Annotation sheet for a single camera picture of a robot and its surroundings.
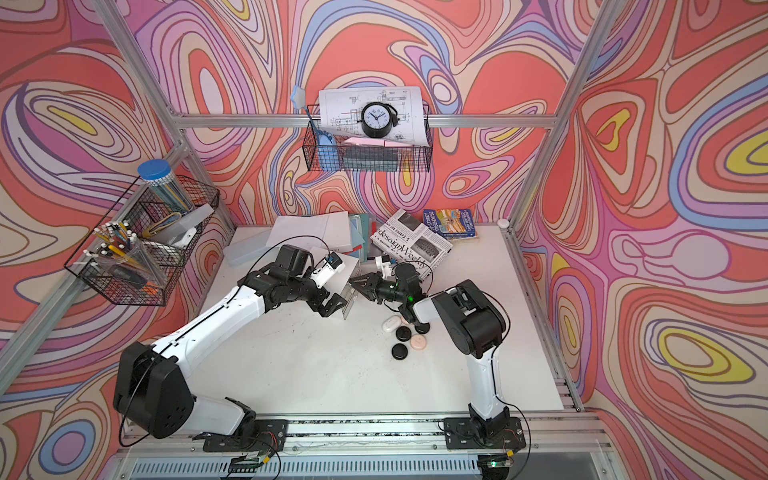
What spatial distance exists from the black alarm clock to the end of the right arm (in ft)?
1.23

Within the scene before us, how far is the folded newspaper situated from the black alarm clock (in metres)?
0.37

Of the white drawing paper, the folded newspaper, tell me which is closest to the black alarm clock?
the white drawing paper

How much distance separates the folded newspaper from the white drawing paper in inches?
13.7

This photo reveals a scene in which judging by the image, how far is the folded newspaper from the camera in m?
1.06

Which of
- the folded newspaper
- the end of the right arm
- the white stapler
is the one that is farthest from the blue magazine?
the white stapler

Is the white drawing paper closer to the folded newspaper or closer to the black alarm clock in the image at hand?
the black alarm clock

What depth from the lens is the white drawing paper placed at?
2.80 feet

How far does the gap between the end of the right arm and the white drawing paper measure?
0.40 m

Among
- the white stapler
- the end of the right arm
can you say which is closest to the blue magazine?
the end of the right arm

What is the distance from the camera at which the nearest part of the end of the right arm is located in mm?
786

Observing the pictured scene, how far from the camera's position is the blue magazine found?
113 cm
